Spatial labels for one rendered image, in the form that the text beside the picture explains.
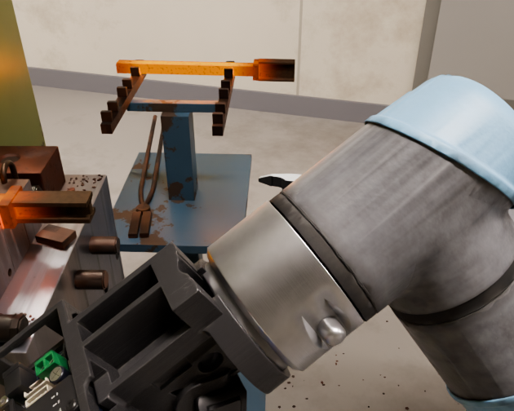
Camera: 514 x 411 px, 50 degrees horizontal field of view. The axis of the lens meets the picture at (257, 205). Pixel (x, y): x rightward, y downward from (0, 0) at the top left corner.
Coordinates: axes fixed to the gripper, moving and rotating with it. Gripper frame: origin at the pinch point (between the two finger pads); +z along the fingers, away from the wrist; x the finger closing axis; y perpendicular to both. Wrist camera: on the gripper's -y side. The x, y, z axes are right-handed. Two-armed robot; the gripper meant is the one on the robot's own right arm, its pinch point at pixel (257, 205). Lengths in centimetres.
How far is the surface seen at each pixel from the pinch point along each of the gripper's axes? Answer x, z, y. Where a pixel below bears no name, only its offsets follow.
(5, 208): -2.3, 29.8, -1.0
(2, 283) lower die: -6.3, 30.7, 7.1
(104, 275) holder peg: 0.7, 20.7, 11.9
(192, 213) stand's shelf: 45, 14, 32
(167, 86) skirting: 269, 56, 91
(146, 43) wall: 274, 67, 66
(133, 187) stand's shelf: 56, 30, 32
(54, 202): -1.4, 24.2, -1.2
